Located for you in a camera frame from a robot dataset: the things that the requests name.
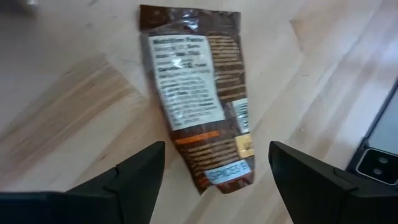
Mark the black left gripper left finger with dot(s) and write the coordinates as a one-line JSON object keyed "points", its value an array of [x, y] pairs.
{"points": [[133, 186]]}

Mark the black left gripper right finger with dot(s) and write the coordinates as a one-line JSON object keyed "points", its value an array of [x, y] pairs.
{"points": [[317, 189]]}

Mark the brown sachet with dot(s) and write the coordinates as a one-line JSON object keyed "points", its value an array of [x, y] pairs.
{"points": [[199, 93]]}

